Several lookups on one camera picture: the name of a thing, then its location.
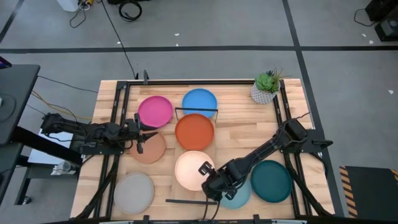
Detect magenta pink plate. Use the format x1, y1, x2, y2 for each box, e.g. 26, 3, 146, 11
137, 95, 174, 129

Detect coiled black cable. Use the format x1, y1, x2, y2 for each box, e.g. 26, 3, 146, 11
118, 0, 143, 22

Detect blue plate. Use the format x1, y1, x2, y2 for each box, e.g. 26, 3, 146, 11
182, 88, 218, 119

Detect black desk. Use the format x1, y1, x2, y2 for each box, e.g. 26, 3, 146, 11
0, 63, 83, 206

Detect pale peach plate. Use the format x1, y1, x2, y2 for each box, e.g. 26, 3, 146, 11
174, 150, 216, 192

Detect long black floor cable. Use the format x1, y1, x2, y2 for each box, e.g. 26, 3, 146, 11
101, 0, 138, 79

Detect white board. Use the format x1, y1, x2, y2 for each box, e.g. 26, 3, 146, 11
27, 129, 82, 166

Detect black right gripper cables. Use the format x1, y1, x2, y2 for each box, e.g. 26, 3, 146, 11
201, 200, 221, 220

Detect grey plate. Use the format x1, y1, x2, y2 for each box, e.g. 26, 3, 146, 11
113, 172, 155, 215

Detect clear plastic bottle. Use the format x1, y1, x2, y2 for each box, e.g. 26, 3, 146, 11
51, 160, 78, 177

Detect succulent in white pot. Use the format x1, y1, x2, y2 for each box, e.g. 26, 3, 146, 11
250, 65, 292, 105

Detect dark teal plate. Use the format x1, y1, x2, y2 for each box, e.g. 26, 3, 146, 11
250, 159, 293, 204

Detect looped black cable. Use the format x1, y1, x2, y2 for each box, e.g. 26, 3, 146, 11
68, 2, 91, 29

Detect yellow cable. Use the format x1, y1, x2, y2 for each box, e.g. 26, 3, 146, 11
30, 90, 94, 121

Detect black metal table frame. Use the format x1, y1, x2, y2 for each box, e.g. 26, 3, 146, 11
79, 70, 335, 220

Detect black cable by box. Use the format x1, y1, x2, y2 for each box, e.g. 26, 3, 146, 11
353, 7, 377, 27

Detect black equipment box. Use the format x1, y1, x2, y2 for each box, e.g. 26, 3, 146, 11
365, 0, 398, 43

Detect black wire shelf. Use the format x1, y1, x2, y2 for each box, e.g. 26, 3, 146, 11
165, 107, 219, 206

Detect tan brown plate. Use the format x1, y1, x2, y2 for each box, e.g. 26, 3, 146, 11
129, 131, 167, 165

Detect light teal plate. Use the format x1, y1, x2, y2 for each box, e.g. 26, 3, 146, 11
219, 179, 252, 210

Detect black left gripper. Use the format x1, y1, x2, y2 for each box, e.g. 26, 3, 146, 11
124, 113, 159, 154

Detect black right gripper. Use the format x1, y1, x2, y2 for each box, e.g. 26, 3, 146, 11
198, 160, 246, 202

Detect orange plate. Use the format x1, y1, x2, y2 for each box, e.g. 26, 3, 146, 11
174, 113, 215, 152

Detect hazard striped black mat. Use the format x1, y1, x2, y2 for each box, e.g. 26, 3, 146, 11
338, 166, 398, 218

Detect white container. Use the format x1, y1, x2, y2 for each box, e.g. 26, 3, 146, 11
55, 0, 80, 12

